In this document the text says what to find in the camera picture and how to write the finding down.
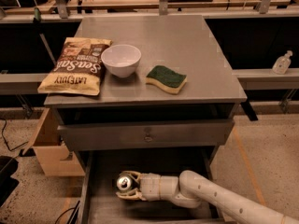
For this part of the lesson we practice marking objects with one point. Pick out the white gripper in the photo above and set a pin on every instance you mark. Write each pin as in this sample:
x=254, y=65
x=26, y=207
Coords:
x=149, y=184

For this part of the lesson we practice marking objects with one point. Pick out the green soda can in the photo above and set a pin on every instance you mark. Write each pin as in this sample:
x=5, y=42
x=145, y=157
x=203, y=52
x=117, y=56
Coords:
x=126, y=182

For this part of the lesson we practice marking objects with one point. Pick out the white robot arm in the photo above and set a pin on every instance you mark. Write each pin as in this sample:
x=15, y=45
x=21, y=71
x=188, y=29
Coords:
x=189, y=189

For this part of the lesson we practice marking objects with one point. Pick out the grey open middle drawer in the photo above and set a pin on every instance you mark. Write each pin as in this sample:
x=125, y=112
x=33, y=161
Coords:
x=100, y=204

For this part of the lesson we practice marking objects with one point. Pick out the grey top drawer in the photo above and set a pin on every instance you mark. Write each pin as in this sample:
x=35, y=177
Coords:
x=125, y=135

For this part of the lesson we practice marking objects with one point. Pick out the grey metal drawer cabinet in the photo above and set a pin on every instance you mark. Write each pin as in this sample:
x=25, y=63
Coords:
x=170, y=115

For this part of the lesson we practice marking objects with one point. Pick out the cardboard box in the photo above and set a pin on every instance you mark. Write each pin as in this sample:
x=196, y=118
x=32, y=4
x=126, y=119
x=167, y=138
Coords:
x=51, y=151

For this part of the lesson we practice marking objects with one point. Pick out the green yellow sponge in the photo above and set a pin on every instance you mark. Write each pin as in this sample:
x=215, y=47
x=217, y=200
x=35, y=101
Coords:
x=166, y=79

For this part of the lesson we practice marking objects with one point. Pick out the white bowl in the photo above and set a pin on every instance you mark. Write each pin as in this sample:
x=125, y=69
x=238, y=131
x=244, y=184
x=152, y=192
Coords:
x=121, y=60

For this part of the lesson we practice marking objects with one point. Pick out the sea salt chips bag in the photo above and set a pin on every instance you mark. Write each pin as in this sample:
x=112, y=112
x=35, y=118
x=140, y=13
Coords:
x=79, y=69

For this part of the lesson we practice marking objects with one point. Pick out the clear sanitizer pump bottle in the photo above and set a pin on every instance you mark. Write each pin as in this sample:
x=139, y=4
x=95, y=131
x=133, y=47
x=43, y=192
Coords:
x=282, y=63

